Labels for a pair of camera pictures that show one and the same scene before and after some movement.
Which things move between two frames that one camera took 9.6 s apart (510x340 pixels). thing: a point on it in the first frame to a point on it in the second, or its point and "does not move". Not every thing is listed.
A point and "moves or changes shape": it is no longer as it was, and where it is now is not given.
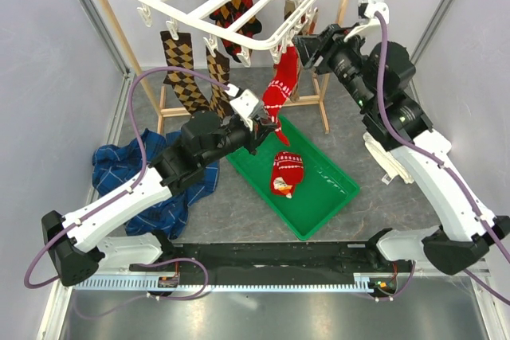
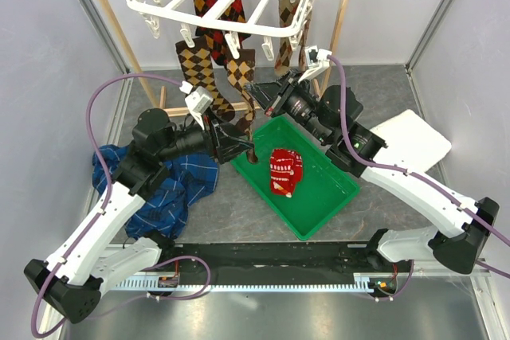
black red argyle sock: [233, 11] to [234, 11]
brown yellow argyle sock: [219, 68] to [241, 64]
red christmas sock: [280, 89] to [286, 167]
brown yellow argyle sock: [178, 52] to [197, 70]
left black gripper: [260, 130] to [227, 143]
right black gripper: [329, 42] to [272, 95]
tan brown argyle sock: [304, 29] moves or changes shape
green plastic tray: [324, 187] does not move
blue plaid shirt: [111, 165] does not move
